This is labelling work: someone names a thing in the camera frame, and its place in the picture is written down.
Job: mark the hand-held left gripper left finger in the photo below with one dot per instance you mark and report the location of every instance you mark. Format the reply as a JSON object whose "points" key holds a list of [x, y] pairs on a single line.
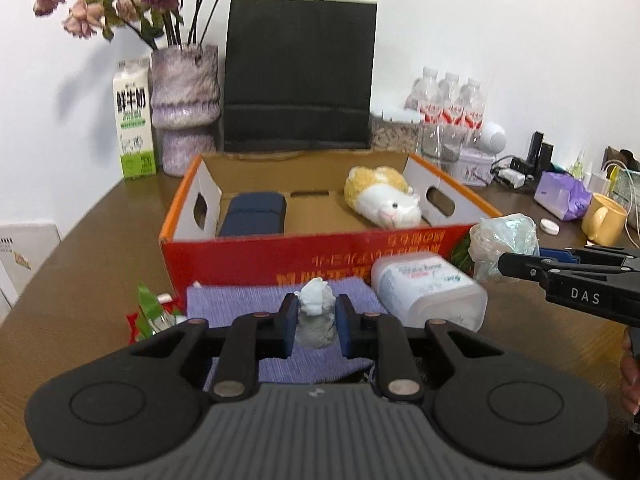
{"points": [[289, 325]]}

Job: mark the dried pink roses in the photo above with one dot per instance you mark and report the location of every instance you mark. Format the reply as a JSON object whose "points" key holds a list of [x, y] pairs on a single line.
{"points": [[85, 15]]}

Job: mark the yellow mug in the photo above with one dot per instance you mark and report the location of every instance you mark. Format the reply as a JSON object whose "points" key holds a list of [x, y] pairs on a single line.
{"points": [[602, 222]]}

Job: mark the white tin box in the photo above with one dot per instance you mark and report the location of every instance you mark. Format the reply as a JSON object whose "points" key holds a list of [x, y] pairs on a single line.
{"points": [[472, 167]]}

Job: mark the clear plastic bag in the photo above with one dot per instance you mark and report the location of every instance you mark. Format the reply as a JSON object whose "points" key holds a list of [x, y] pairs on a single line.
{"points": [[505, 240]]}

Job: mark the purple mottled vase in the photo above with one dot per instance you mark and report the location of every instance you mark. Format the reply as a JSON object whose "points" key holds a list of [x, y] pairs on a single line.
{"points": [[185, 90]]}

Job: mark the small white round case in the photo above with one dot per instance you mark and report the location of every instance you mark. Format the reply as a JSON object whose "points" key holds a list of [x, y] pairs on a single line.
{"points": [[550, 226]]}

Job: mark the person's right hand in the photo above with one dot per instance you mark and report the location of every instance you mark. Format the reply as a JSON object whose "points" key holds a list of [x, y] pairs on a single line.
{"points": [[628, 377]]}

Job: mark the small clear spray bottle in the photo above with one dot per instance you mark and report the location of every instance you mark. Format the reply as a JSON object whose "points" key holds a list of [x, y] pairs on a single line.
{"points": [[580, 167]]}

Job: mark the yellow white plush hamster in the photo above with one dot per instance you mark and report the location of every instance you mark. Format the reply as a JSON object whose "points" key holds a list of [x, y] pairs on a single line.
{"points": [[380, 195]]}

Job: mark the wooden desktop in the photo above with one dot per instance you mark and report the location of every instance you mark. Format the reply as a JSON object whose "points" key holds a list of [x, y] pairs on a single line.
{"points": [[100, 260]]}

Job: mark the red orange cardboard box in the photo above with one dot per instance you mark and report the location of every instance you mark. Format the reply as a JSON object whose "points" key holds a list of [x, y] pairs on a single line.
{"points": [[300, 260]]}

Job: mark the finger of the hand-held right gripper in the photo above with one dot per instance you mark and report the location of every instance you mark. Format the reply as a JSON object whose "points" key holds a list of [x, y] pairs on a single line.
{"points": [[525, 267], [560, 256]]}

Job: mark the black cosmetic tube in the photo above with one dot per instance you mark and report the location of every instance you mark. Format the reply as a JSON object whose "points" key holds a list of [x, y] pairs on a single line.
{"points": [[546, 160]]}

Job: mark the white charger plug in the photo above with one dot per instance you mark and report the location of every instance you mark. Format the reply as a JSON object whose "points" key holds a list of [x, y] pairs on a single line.
{"points": [[512, 177]]}

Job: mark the white tissue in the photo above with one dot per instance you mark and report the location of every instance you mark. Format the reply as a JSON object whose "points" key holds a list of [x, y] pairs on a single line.
{"points": [[315, 297]]}

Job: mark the clear water bottle red label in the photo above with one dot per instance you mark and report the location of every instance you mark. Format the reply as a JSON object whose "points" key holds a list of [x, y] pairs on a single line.
{"points": [[472, 105], [425, 95], [450, 97]]}

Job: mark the white green milk carton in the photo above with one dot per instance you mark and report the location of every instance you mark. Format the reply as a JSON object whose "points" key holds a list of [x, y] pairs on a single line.
{"points": [[134, 130]]}

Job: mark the clear glass cup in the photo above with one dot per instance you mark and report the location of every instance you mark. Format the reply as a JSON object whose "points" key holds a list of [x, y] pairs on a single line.
{"points": [[442, 145]]}

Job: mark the black paper bag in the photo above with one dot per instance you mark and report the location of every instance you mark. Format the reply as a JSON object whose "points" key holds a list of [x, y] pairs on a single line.
{"points": [[300, 70]]}

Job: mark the purple tissue pack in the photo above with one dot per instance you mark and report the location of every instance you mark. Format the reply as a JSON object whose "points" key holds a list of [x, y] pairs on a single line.
{"points": [[560, 192]]}

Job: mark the white round speaker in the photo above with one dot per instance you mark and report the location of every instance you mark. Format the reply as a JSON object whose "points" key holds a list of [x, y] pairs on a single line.
{"points": [[492, 137]]}

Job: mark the navy blue case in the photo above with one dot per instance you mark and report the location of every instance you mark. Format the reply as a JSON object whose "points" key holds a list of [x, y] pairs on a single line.
{"points": [[252, 215]]}

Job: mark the white plastic jar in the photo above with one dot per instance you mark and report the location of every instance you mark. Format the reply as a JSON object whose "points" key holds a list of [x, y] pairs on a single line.
{"points": [[425, 290]]}

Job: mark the red green wrapper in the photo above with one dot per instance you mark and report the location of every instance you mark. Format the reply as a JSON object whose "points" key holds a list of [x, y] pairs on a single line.
{"points": [[150, 310]]}

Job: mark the purple knitted cloth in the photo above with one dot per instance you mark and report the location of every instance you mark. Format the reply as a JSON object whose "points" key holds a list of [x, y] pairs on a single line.
{"points": [[235, 305]]}

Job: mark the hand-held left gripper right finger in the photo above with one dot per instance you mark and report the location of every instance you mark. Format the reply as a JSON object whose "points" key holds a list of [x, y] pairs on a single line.
{"points": [[344, 327]]}

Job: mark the clear seed container white lid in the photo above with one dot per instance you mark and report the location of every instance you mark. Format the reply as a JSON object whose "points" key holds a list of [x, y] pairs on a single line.
{"points": [[395, 135]]}

